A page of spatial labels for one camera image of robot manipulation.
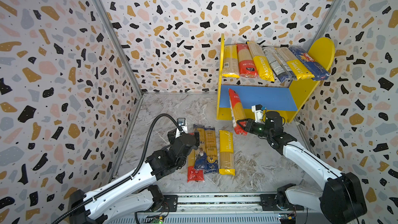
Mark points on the red spaghetti bag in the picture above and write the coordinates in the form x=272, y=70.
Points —
x=237, y=112
x=193, y=174
x=246, y=64

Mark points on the blue Barilla spaghetti bag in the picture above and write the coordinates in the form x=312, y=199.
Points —
x=319, y=72

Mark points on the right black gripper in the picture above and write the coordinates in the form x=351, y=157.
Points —
x=247, y=126

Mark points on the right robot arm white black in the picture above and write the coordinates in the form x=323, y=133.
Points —
x=339, y=196

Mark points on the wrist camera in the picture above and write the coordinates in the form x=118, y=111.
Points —
x=259, y=112
x=182, y=127

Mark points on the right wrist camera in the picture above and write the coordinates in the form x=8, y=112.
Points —
x=259, y=112

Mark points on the yellow shelf with coloured boards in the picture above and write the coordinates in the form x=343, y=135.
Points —
x=286, y=101

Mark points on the clear printed spaghetti bag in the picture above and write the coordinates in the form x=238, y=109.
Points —
x=278, y=64

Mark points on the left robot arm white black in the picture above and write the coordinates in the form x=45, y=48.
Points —
x=134, y=192

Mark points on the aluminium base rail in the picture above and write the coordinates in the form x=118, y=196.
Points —
x=212, y=208

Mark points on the blue gold spaghetti bag left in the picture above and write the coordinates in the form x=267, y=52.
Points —
x=200, y=153

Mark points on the blue gold spaghetti bag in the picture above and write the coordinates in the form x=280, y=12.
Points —
x=200, y=153
x=211, y=151

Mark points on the blue gold spaghetti bag right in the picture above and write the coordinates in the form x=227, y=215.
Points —
x=211, y=151

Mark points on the yellow Pastatime spaghetti bag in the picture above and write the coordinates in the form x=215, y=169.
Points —
x=298, y=68

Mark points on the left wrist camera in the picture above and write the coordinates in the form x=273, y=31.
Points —
x=182, y=127

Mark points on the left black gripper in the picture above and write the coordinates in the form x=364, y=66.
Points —
x=196, y=138

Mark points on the yellow label spaghetti bag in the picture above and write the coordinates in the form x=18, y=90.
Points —
x=230, y=66

